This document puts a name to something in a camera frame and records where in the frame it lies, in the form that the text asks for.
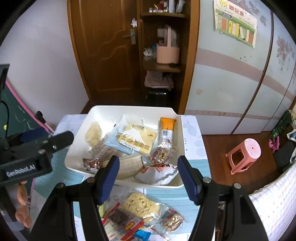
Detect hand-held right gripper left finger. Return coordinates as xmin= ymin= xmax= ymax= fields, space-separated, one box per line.
xmin=29 ymin=155 xmax=121 ymax=241

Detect dark storage box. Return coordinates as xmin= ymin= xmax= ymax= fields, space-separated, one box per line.
xmin=275 ymin=140 xmax=296 ymax=171

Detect yellow puffed cracker packet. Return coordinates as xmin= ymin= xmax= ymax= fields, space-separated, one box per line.
xmin=84 ymin=121 xmax=103 ymax=147
xmin=120 ymin=192 xmax=163 ymax=223

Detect white wafer packet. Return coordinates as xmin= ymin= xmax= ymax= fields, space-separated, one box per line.
xmin=102 ymin=155 xmax=145 ymax=179

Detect black cable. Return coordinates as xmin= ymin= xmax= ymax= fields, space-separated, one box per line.
xmin=0 ymin=100 xmax=10 ymax=138

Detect folded pink cloth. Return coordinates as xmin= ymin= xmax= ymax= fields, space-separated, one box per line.
xmin=144 ymin=71 xmax=174 ymax=89

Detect white and red packet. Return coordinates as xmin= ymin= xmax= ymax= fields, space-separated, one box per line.
xmin=135 ymin=163 xmax=179 ymax=185

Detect pink plastic stool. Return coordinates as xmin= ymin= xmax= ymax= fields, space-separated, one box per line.
xmin=226 ymin=138 xmax=262 ymax=176

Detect light blue bread packet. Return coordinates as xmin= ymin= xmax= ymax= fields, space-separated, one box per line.
xmin=105 ymin=115 xmax=160 ymax=156

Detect clear red nut packet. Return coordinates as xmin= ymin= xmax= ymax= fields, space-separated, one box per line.
xmin=150 ymin=146 xmax=176 ymax=164
xmin=159 ymin=209 xmax=185 ymax=232

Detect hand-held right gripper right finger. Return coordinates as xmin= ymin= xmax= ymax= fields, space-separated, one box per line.
xmin=177 ymin=155 xmax=262 ymax=241

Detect blue wrapped candy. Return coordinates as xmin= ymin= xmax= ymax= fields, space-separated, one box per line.
xmin=134 ymin=230 xmax=152 ymax=241

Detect brown chocolate snack packet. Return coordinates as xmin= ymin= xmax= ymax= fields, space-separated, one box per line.
xmin=82 ymin=158 xmax=102 ymax=171

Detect orange and white packet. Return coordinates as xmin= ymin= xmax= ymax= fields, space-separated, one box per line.
xmin=158 ymin=117 xmax=177 ymax=149

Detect floral sliding door wardrobe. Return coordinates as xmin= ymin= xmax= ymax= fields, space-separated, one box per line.
xmin=184 ymin=0 xmax=296 ymax=135

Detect white plastic storage bin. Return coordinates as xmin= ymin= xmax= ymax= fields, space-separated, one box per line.
xmin=65 ymin=105 xmax=186 ymax=189

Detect pink framed chalkboard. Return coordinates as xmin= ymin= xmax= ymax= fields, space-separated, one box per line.
xmin=0 ymin=80 xmax=55 ymax=139

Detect red and dark packet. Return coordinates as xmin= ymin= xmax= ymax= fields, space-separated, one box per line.
xmin=102 ymin=203 xmax=145 ymax=240

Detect small items on shelf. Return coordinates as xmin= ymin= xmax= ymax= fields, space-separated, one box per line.
xmin=149 ymin=0 xmax=186 ymax=13

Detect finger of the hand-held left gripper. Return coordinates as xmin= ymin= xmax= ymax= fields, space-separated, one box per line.
xmin=37 ymin=130 xmax=75 ymax=153
xmin=20 ymin=127 xmax=50 ymax=143

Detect clear text printed packet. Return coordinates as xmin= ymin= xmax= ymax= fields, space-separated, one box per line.
xmin=89 ymin=136 xmax=121 ymax=163

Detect wooden corner shelf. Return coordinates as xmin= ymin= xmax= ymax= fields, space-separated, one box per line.
xmin=137 ymin=0 xmax=201 ymax=114

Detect plaid bed sheet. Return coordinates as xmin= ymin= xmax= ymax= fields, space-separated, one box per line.
xmin=248 ymin=162 xmax=296 ymax=241

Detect metal door handle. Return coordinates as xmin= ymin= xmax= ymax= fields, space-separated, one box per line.
xmin=123 ymin=29 xmax=136 ymax=45

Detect green bag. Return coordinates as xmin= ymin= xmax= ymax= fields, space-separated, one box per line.
xmin=270 ymin=110 xmax=293 ymax=140

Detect pink basket with handle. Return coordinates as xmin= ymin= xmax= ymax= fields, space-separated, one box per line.
xmin=156 ymin=25 xmax=180 ymax=64

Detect person's left hand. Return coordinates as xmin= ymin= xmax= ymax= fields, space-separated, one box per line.
xmin=15 ymin=182 xmax=33 ymax=229

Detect brown wooden door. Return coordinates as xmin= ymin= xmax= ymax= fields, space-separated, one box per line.
xmin=67 ymin=0 xmax=142 ymax=106

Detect colourful wall poster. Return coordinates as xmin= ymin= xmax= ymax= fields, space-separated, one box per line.
xmin=213 ymin=0 xmax=258 ymax=49

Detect pink toy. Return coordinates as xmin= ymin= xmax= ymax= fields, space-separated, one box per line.
xmin=268 ymin=136 xmax=281 ymax=153

